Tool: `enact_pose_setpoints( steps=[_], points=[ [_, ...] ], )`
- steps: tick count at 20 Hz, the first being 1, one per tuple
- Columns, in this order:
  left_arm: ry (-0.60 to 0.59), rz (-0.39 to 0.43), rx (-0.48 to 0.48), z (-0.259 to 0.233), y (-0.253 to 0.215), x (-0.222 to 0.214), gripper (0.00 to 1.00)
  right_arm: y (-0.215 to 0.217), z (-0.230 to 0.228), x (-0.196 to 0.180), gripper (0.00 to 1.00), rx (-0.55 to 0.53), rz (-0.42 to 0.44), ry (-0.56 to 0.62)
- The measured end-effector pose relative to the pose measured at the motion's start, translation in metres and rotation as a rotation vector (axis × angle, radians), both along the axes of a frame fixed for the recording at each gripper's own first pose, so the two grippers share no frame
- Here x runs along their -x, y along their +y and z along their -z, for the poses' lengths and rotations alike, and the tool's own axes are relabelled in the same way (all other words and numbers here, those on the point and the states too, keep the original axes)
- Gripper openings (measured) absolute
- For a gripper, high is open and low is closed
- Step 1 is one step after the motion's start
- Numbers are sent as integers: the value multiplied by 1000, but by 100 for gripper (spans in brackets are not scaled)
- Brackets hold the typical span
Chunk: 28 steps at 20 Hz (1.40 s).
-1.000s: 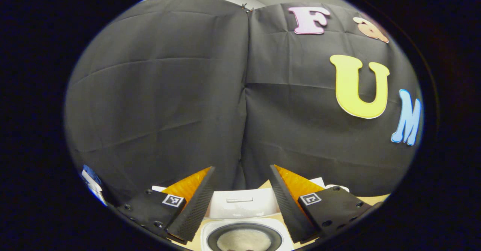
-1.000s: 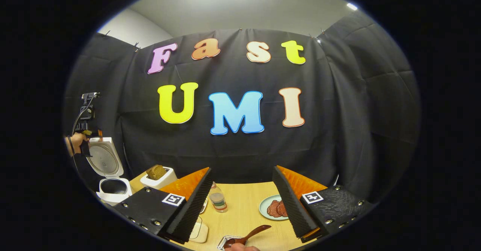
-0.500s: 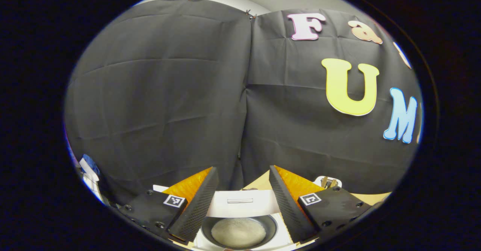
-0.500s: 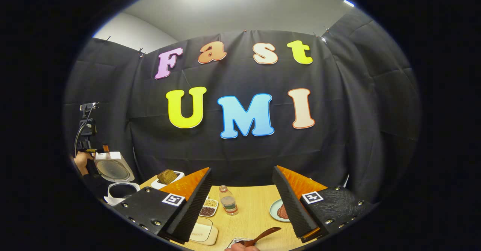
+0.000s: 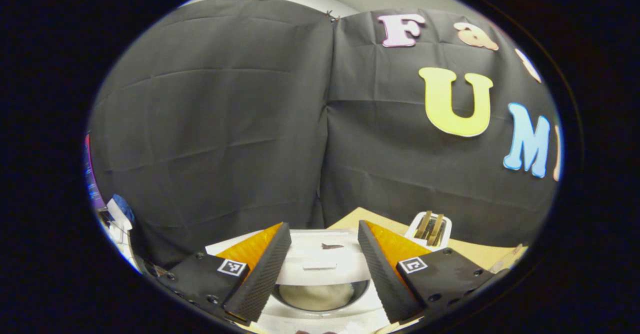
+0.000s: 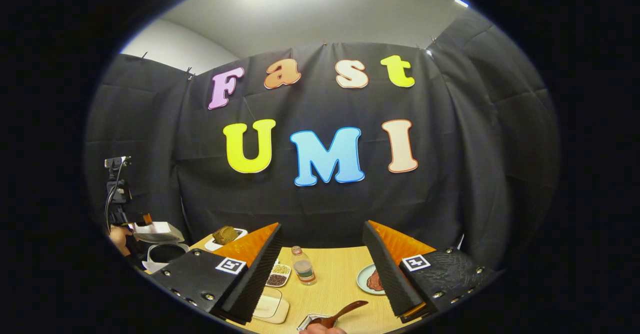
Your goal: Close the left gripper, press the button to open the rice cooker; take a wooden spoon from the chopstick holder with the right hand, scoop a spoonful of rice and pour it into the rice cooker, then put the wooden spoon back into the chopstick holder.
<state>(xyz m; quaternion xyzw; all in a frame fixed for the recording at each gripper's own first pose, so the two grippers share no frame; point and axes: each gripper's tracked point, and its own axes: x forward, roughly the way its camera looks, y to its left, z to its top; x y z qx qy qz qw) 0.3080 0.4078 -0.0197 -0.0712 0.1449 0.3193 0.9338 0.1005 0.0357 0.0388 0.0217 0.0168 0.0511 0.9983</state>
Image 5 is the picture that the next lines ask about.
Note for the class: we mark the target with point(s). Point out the brown bread slice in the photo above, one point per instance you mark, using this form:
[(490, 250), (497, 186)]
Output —
[(423, 225), (436, 230)]

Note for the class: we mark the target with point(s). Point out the black backdrop cloth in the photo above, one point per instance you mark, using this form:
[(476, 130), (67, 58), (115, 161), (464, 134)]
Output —
[(225, 124)]

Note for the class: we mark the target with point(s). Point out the white toaster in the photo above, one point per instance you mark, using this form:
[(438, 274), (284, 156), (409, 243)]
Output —
[(410, 234)]

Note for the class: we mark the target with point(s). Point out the black cloth clip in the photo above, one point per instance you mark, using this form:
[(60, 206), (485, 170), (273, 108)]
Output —
[(330, 15)]

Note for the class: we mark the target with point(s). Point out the white rice cooker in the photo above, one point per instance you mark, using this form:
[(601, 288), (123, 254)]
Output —
[(325, 269)]

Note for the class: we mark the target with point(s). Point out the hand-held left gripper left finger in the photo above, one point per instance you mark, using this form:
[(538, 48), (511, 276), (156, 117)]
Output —
[(262, 279)]

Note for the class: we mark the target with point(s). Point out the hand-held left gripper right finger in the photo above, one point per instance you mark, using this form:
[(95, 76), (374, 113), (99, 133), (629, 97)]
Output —
[(385, 276)]

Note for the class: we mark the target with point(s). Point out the blue cloth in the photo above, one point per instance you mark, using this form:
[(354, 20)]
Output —
[(124, 208)]

